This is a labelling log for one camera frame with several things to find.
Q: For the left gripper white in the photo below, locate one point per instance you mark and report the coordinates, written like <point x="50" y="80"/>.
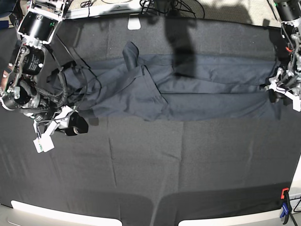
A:
<point x="284" y="84"/>

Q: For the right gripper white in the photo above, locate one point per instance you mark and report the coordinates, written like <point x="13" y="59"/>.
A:
<point x="65" y="120"/>

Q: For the black t-shirt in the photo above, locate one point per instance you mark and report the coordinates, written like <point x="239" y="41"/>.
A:
<point x="175" y="87"/>

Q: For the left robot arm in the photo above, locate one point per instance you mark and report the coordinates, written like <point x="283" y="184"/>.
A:
<point x="289" y="16"/>

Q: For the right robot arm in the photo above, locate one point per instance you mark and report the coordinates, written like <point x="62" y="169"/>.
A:
<point x="36" y="28"/>

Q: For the black table cover cloth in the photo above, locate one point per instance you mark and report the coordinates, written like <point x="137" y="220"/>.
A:
<point x="156" y="173"/>

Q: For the orange blue clamp bottom right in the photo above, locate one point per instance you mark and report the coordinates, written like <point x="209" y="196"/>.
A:
<point x="286" y="213"/>

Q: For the white tab on table edge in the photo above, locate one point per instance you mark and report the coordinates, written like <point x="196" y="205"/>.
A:
<point x="133" y="22"/>

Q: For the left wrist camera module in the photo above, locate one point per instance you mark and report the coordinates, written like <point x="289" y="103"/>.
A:
<point x="296" y="103"/>

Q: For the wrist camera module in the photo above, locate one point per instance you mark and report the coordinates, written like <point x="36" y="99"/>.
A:
<point x="43" y="144"/>
<point x="296" y="103"/>

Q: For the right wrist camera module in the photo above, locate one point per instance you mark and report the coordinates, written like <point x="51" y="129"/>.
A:
<point x="43" y="144"/>

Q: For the aluminium frame rail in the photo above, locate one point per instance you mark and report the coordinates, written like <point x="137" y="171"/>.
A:
<point x="95" y="11"/>

